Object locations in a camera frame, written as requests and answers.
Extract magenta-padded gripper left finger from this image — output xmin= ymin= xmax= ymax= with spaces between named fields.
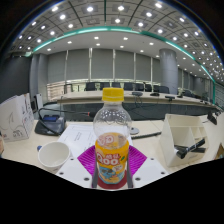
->
xmin=54 ymin=144 xmax=99 ymax=189

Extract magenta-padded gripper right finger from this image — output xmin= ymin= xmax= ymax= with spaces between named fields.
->
xmin=125 ymin=144 xmax=169 ymax=190

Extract yellow-capped orange-label drink bottle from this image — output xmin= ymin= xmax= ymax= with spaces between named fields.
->
xmin=92 ymin=87 xmax=133 ymax=188

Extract white printed paper sheet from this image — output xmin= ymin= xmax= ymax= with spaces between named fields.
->
xmin=58 ymin=123 xmax=134 ymax=155

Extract white desk organizer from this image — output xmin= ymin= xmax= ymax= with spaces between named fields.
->
xmin=159 ymin=113 xmax=210 ymax=168

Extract flat round red coaster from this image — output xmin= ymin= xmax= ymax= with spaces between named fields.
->
xmin=96 ymin=179 xmax=129 ymax=191

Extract black marker pen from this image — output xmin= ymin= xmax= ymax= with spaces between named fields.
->
xmin=174 ymin=138 xmax=207 ymax=160

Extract white cardboard paper box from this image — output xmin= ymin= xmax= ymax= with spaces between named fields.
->
xmin=0 ymin=93 xmax=35 ymax=144

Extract black desk microphone units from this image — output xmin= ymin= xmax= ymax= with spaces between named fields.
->
xmin=131 ymin=90 xmax=176 ymax=102

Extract row of black office chairs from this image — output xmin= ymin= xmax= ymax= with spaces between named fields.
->
xmin=83 ymin=81 xmax=214 ymax=99

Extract ceiling lights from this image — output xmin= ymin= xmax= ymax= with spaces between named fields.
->
xmin=16 ymin=0 xmax=224 ymax=81

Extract white dotted mug blue handle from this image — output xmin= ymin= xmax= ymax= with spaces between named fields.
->
xmin=36 ymin=141 xmax=72 ymax=173

